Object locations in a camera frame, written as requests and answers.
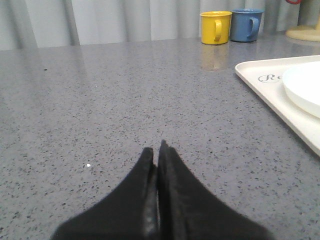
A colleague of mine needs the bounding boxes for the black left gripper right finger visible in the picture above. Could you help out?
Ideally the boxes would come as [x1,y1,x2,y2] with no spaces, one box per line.
[158,140,274,240]

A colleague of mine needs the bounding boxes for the grey curtain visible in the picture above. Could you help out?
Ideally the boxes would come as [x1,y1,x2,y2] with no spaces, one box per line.
[0,0,320,52]

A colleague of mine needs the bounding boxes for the red enamel mug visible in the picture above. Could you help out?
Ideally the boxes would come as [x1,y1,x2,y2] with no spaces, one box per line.
[285,0,301,5]

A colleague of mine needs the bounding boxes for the blue enamel mug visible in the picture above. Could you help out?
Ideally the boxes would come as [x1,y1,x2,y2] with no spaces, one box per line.
[230,8,264,43]

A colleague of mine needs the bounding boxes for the wooden mug tree stand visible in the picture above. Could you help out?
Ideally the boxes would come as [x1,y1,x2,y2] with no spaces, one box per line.
[285,0,320,42]

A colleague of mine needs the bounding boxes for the cream rabbit serving tray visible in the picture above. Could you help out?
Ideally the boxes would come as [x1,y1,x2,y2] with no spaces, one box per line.
[235,55,320,155]

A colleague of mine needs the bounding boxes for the white round plate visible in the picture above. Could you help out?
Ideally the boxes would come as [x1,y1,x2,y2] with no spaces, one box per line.
[282,61,320,118]

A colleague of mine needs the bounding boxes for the yellow enamel mug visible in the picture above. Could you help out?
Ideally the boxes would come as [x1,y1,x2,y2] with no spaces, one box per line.
[200,10,232,45]

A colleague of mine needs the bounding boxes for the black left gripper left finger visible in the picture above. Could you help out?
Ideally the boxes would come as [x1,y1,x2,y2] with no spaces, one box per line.
[52,147,158,240]

